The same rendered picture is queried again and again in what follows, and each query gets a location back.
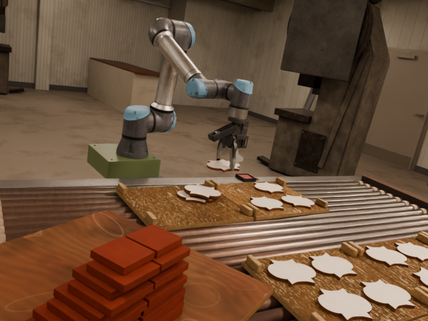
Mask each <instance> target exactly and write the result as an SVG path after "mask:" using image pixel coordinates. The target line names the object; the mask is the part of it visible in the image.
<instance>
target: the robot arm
mask: <svg viewBox="0 0 428 321"><path fill-rule="evenodd" d="M148 37H149V40H150V42H151V44H152V45H153V46H154V48H155V49H156V50H160V51H161V52H162V54H163V55H164V57H163V61H162V67H161V70H160V76H159V82H158V85H157V91H156V95H155V100H154V101H153V102H152V103H150V108H149V107H147V106H143V105H132V106H128V107H127V108H126V109H125V111H124V121H123V128H122V138H121V140H120V142H119V144H118V147H117V154H118V155H119V156H121V157H125V158H128V159H144V158H147V157H148V147H147V143H146V136H147V133H153V132H168V131H170V130H172V129H173V127H174V126H175V124H176V117H175V116H176V114H175V112H174V111H173V110H174V108H173V106H172V102H173V96H174V93H175V88H176V83H177V79H178V75H180V77H181V78H182V80H183V81H184V82H185V83H186V84H187V85H186V91H187V94H188V95H189V96H190V97H191V98H196V99H225V100H227V101H231V105H230V109H229V118H228V121H231V122H232V123H229V124H227V125H225V126H223V127H221V128H219V129H217V130H215V131H213V132H211V133H209V134H208V138H209V139H210V140H212V141H214V142H216V141H218V140H219V142H218V147H217V161H219V160H220V157H221V155H225V154H229V157H230V159H229V162H230V165H229V167H230V169H231V171H234V167H235V164H236V163H239V162H242V161H243V157H242V156H240V155H239V153H238V149H237V148H246V146H247V143H248V137H249V136H247V135H246V134H247V130H248V125H249V121H247V120H246V118H247V115H248V109H249V105H250V99H251V96H252V89H253V83H252V82H250V81H246V80H240V79H236V80H235V83H232V82H227V81H225V80H218V79H215V80H207V79H206V78H205V77H204V76H203V74H202V73H201V72H200V70H198V68H197V67H196V66H195V64H194V63H193V62H192V61H191V60H190V59H189V57H188V56H187V55H186V54H187V49H190V48H192V46H193V45H194V42H195V38H196V35H195V31H194V29H193V27H192V26H191V25H190V24H189V23H186V22H184V21H178V20H172V19H168V18H157V19H155V20H154V21H153V22H152V23H151V24H150V27H149V28H148ZM246 139H247V141H246ZM245 142H246V145H245ZM228 148H230V150H229V149H228Z"/></svg>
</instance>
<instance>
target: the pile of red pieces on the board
mask: <svg viewBox="0 0 428 321"><path fill-rule="evenodd" d="M182 239H183V238H182V237H180V236H177V235H175V234H173V233H171V232H169V231H166V230H164V229H162V228H160V227H157V226H156V225H153V224H152V225H149V226H147V227H144V228H142V229H140V230H138V231H135V232H133V233H130V234H128V235H126V236H125V237H124V236H122V237H121V238H118V239H115V240H113V241H111V242H109V243H106V244H104V245H101V246H99V247H97V248H94V249H92V250H91V251H90V258H92V259H94V260H92V261H90V262H88V263H85V264H83V265H81V266H78V267H76V268H74V269H73V272H72V277H73V278H74V279H73V280H71V281H69V282H67V283H64V284H62V285H60V286H58V287H56V288H54V290H53V296H54V298H52V299H50V300H48V301H47V303H45V304H42V305H41V306H38V307H37V308H35V309H33V310H32V317H31V318H29V319H27V320H25V321H174V320H175V319H177V318H178V317H179V316H180V315H182V311H183V305H184V301H183V300H184V295H185V290H186V289H185V288H183V284H184V283H186V282H187V276H186V275H184V274H183V272H184V271H186V270H187V269H188V267H189V263H188V262H187V261H185V260H183V259H184V258H186V257H188V256H189V255H190V248H187V247H186V246H183V245H182Z"/></svg>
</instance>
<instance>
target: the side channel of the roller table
mask: <svg viewBox="0 0 428 321"><path fill-rule="evenodd" d="M361 181H362V182H365V183H366V184H371V185H372V186H373V187H378V188H379V189H380V190H385V191H386V192H387V193H388V194H393V195H395V197H401V198H402V199H403V201H409V202H410V203H411V204H416V205H419V207H420V208H424V209H427V210H428V200H427V199H424V198H423V197H420V196H418V195H415V194H412V193H411V192H408V191H406V190H403V189H400V188H399V187H396V186H394V185H391V184H389V183H387V182H384V181H381V180H379V179H377V178H374V177H372V176H369V175H362V178H361Z"/></svg>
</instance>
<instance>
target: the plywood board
mask: <svg viewBox="0 0 428 321"><path fill-rule="evenodd" d="M142 228H144V227H143V226H142V225H139V224H137V223H135V222H133V221H131V220H128V219H126V218H124V217H122V216H120V215H117V214H116V213H114V212H112V211H109V210H104V211H100V212H98V213H94V214H91V215H88V216H86V217H82V218H78V219H76V220H72V221H70V222H66V223H63V224H60V225H56V226H54V227H51V228H48V229H44V230H42V231H38V232H35V233H32V234H28V235H26V236H22V237H20V238H16V239H13V240H10V241H7V242H4V243H0V321H25V320H27V319H29V318H31V317H32V310H33V309H35V308H37V307H38V306H41V305H42V304H45V303H47V301H48V300H50V299H52V298H54V288H56V287H58V286H60V285H62V284H64V283H67V282H69V281H71V280H73V279H74V278H73V277H72V272H73V269H74V268H77V267H78V266H81V265H83V264H85V263H88V262H90V261H92V260H94V259H92V258H90V251H91V250H92V249H94V248H97V247H99V246H101V245H104V244H106V243H109V242H111V241H113V240H115V239H118V238H121V237H122V236H124V237H125V236H126V235H128V234H130V233H133V232H135V231H138V230H140V229H142ZM183 260H185V261H187V262H188V263H189V267H188V269H187V270H186V271H184V272H183V274H184V275H186V276H187V282H186V283H184V284H183V288H185V289H186V290H185V295H184V300H183V301H184V305H183V311H182V315H180V316H179V317H178V318H177V319H175V320H174V321H247V320H248V319H249V318H250V317H251V316H252V315H253V314H254V313H255V312H256V311H257V310H258V309H259V308H260V307H261V306H262V305H263V304H264V303H265V302H266V301H267V300H268V299H269V298H270V296H271V295H272V294H273V289H274V287H272V286H270V285H268V284H266V283H264V282H261V281H259V280H257V279H255V278H252V277H251V276H248V275H246V274H244V273H242V272H240V271H238V270H236V269H233V268H231V267H229V266H227V265H225V264H222V263H221V262H219V261H217V260H214V259H212V258H210V257H208V256H206V255H203V254H201V253H199V252H197V251H195V250H193V249H190V255H189V256H188V257H186V258H184V259H183Z"/></svg>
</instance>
